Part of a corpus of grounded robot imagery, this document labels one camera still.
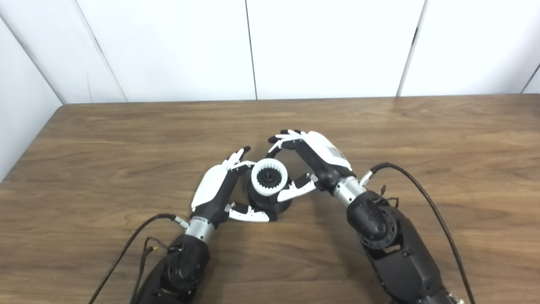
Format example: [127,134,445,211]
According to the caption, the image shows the left thin arm wires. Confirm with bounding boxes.
[129,236,178,304]

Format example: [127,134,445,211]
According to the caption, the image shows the thin arm wires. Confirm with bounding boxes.
[129,236,178,304]
[380,185,399,208]

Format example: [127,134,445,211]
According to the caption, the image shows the right thin arm wires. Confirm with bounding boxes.
[380,185,399,208]

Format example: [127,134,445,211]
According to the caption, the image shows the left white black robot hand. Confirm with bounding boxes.
[191,146,279,228]

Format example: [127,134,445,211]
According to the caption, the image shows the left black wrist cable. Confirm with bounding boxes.
[88,213,189,304]

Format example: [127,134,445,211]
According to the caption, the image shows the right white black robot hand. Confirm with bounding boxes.
[268,129,353,202]

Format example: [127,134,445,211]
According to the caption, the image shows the white toothed ring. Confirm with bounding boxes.
[251,158,290,197]

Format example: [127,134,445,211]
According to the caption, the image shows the round black stepped part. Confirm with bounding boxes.
[247,167,292,214]

